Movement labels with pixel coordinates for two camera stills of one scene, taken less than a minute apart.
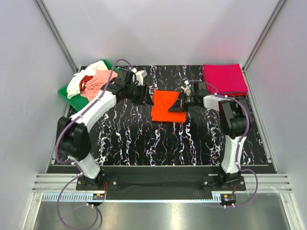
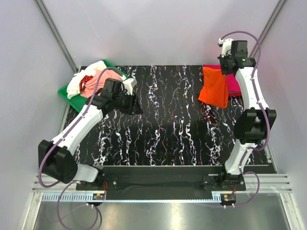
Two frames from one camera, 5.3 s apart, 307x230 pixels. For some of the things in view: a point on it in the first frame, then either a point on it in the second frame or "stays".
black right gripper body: x=187 y=101 to x=224 y=62
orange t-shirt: x=162 y=101 to x=214 y=91
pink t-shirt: x=93 y=85 stays
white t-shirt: x=73 y=87 stays
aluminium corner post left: x=57 y=35 stays
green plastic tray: x=78 y=102 stays
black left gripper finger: x=147 y=97 to x=137 y=109
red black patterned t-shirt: x=82 y=85 stays
